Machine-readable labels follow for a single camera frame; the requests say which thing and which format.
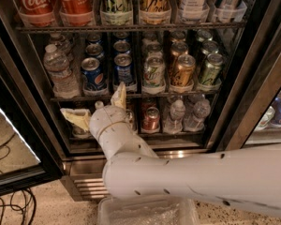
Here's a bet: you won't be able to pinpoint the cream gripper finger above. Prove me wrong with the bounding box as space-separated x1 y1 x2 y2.
111 82 126 109
60 108 91 131

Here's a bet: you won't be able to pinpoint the blue pepsi can front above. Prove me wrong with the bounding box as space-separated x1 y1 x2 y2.
81 57 107 91

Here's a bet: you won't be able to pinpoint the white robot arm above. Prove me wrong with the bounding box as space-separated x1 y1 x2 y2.
61 84 281 218

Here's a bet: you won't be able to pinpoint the silver can bottom shelf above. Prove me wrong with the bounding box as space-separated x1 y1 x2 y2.
72 125 91 139

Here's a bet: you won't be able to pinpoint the front water bottle middle shelf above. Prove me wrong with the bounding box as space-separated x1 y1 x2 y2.
43 44 81 98

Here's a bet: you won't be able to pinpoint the water bottle shelf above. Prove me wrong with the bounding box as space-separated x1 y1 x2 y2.
43 44 81 98
185 99 211 132
49 33 74 62
163 99 185 134

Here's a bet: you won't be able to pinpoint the red can bottom shelf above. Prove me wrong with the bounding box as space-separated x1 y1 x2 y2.
141 107 160 132

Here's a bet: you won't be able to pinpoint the white green la croix can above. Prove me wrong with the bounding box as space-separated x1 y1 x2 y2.
143 56 165 87

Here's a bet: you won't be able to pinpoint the blue pepsi can second row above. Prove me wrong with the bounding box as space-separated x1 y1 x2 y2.
85 44 105 61

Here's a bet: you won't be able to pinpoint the steel fridge bottom grille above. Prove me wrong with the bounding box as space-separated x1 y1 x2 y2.
60 149 210 202

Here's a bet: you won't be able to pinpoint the water bottle bottom shelf left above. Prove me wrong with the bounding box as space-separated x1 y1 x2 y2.
163 99 185 134

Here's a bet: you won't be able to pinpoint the white la croix can behind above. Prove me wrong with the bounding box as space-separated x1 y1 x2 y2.
146 43 163 57

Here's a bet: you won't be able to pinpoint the open fridge glass door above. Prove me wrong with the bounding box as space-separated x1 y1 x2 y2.
0 22 64 199

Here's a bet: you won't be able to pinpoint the orange la croix can front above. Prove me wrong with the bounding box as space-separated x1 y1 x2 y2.
170 54 196 87

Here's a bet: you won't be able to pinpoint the orange la croix can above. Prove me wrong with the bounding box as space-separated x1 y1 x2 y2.
170 54 196 87
169 41 188 69

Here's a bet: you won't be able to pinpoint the rear water bottle middle shelf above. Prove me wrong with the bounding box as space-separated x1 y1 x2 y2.
49 33 74 62

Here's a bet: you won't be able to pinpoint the orange la croix can behind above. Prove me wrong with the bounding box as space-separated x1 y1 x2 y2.
169 41 188 69

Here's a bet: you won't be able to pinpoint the water bottle bottom shelf right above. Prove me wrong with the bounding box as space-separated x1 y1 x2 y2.
185 99 211 132

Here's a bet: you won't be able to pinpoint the green la croix top can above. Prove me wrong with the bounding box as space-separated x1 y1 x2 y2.
100 0 133 25

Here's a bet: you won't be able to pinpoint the green la croix can front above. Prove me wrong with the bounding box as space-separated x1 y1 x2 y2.
199 53 224 85

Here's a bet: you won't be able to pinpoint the yellow la croix top can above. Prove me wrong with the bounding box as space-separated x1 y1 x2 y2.
140 0 170 24

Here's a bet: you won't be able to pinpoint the green la croix can behind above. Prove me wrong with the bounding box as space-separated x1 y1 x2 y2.
197 40 219 66

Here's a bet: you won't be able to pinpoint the red coca-cola can right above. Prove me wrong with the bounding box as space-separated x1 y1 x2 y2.
60 0 93 27

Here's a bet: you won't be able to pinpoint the red coca-cola can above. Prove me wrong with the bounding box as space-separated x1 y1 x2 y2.
20 0 55 27
60 0 93 27

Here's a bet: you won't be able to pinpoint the red coca-cola can left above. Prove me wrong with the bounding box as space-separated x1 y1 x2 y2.
20 0 55 27

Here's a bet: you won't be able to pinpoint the white top shelf can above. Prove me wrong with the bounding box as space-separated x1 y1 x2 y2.
178 0 209 24

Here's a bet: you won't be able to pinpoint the silver top shelf can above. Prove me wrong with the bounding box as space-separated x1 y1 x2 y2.
209 0 243 23

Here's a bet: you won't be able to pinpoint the brown tea bottle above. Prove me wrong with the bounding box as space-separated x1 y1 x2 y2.
95 100 104 109

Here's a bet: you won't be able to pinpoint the clear plastic bin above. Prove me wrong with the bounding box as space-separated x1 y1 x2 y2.
97 195 200 225

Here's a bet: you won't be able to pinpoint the black cables on floor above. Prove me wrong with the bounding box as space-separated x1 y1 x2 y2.
0 187 37 225

